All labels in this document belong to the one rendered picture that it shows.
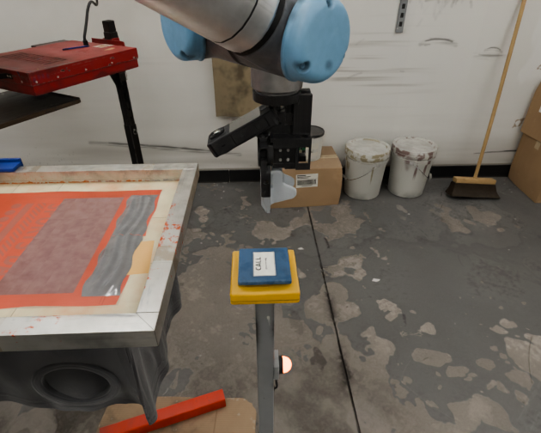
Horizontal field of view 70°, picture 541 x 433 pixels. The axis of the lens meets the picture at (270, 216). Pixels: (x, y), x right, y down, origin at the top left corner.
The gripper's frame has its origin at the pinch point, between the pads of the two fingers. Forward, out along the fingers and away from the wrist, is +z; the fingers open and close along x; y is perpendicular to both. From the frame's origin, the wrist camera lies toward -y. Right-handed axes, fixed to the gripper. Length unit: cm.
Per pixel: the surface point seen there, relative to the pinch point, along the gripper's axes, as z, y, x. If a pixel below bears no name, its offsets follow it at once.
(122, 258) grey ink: 13.9, -28.5, 3.6
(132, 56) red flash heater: 3, -60, 144
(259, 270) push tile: 13.2, -1.0, -1.9
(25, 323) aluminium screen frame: 11.2, -37.7, -15.0
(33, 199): 15, -58, 29
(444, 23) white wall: -1, 122, 212
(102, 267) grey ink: 14.3, -31.8, 1.4
